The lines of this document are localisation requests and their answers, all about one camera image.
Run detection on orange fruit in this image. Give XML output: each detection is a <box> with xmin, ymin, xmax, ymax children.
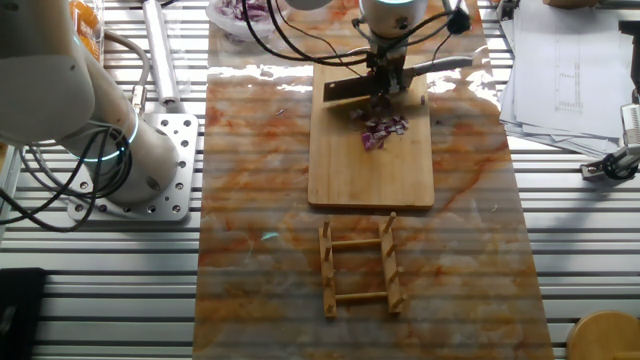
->
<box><xmin>82</xmin><ymin>32</ymin><xmax>105</xmax><ymax>60</ymax></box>
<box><xmin>70</xmin><ymin>0</ymin><xmax>101</xmax><ymax>29</ymax></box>

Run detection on wooden mug tree stand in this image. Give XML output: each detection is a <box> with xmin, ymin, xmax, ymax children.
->
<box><xmin>566</xmin><ymin>309</ymin><xmax>640</xmax><ymax>360</ymax></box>

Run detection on black box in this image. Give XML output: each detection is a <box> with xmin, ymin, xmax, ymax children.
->
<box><xmin>0</xmin><ymin>267</ymin><xmax>49</xmax><ymax>360</ymax></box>

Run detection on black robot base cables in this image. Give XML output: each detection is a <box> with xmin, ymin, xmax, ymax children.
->
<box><xmin>0</xmin><ymin>124</ymin><xmax>134</xmax><ymax>234</ymax></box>

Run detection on clear plastic orange container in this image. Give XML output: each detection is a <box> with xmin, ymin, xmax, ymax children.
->
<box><xmin>69</xmin><ymin>0</ymin><xmax>106</xmax><ymax>64</ymax></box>

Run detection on orange marble pattern mat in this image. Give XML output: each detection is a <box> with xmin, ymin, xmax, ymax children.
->
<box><xmin>192</xmin><ymin>0</ymin><xmax>555</xmax><ymax>360</ymax></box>

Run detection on grey hose with connector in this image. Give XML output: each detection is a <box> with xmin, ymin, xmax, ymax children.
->
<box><xmin>102</xmin><ymin>29</ymin><xmax>151</xmax><ymax>116</ymax></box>

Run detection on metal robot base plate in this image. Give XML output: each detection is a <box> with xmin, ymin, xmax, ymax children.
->
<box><xmin>67</xmin><ymin>112</ymin><xmax>200</xmax><ymax>223</ymax></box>

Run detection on steel cleaver knife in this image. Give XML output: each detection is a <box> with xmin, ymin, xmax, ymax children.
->
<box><xmin>322</xmin><ymin>55</ymin><xmax>474</xmax><ymax>104</ymax></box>

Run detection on wooden peg knife rack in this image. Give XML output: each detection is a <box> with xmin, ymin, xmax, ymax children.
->
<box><xmin>318</xmin><ymin>211</ymin><xmax>409</xmax><ymax>320</ymax></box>

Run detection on stack of white papers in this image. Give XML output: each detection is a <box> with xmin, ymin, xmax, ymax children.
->
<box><xmin>498</xmin><ymin>4</ymin><xmax>640</xmax><ymax>159</ymax></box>

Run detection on grey camera on clamp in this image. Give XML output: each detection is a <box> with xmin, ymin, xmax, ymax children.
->
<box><xmin>579</xmin><ymin>102</ymin><xmax>640</xmax><ymax>182</ymax></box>

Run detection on black gripper cable bundle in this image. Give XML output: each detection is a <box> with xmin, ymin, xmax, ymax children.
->
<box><xmin>240</xmin><ymin>0</ymin><xmax>455</xmax><ymax>69</ymax></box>

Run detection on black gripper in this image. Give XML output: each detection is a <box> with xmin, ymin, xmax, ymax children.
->
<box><xmin>366</xmin><ymin>45</ymin><xmax>407</xmax><ymax>97</ymax></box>

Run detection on wooden cutting board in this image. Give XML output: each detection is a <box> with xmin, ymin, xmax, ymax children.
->
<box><xmin>306</xmin><ymin>53</ymin><xmax>436</xmax><ymax>210</ymax></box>

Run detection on bag of chopped onion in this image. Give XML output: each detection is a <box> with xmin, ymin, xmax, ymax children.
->
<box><xmin>205</xmin><ymin>0</ymin><xmax>291</xmax><ymax>44</ymax></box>

